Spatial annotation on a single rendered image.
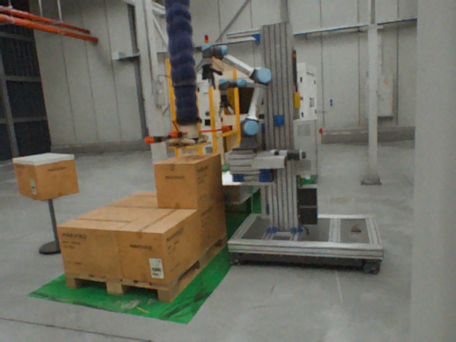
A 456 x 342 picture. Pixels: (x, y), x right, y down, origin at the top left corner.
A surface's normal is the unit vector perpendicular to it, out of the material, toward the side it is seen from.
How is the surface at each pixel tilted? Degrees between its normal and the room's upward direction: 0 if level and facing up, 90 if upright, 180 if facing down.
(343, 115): 90
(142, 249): 90
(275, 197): 90
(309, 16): 90
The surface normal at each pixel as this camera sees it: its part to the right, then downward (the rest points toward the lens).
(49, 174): 0.75, 0.07
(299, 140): -0.30, 0.20
